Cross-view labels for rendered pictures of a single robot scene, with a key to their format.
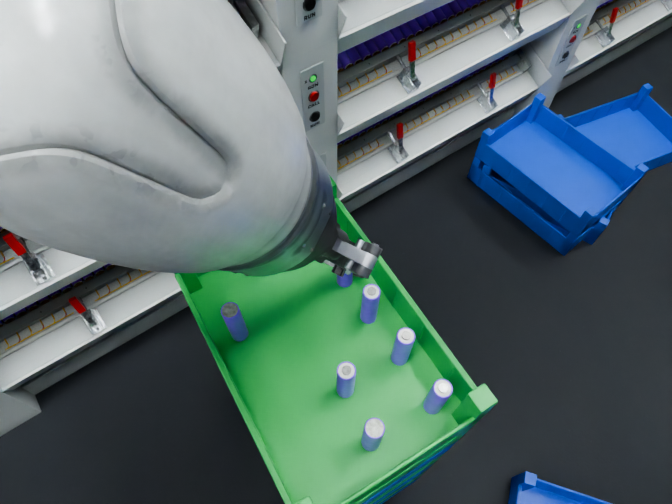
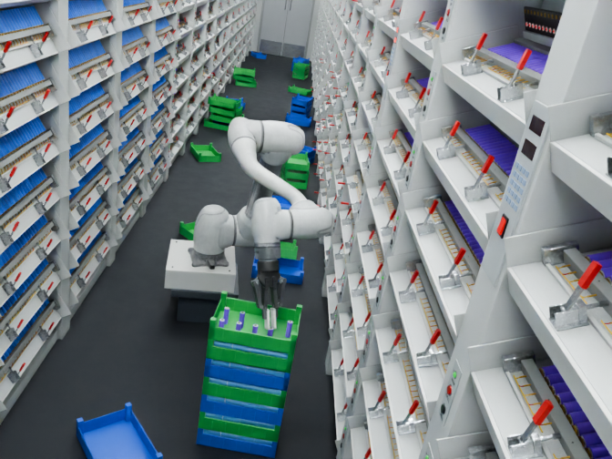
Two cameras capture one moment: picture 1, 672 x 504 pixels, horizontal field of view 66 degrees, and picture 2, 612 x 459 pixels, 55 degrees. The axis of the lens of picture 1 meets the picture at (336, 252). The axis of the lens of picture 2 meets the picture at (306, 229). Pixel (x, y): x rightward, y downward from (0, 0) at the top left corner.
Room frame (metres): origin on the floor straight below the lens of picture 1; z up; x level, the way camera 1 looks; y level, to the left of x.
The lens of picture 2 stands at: (1.19, -1.42, 1.68)
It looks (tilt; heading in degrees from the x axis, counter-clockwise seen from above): 24 degrees down; 121
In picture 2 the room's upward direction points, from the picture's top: 10 degrees clockwise
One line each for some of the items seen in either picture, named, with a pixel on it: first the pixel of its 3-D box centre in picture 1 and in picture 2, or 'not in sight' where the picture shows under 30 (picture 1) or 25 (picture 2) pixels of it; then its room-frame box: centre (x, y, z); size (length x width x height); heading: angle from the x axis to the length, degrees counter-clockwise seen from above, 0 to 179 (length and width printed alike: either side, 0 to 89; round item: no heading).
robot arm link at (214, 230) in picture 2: not in sight; (213, 228); (-0.50, 0.54, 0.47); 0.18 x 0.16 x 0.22; 52
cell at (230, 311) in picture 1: (235, 322); not in sight; (0.21, 0.11, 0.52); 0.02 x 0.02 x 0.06
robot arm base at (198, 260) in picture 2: not in sight; (209, 255); (-0.49, 0.52, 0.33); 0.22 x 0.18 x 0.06; 142
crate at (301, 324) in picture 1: (317, 334); (257, 321); (0.20, 0.02, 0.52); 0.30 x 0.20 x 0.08; 31
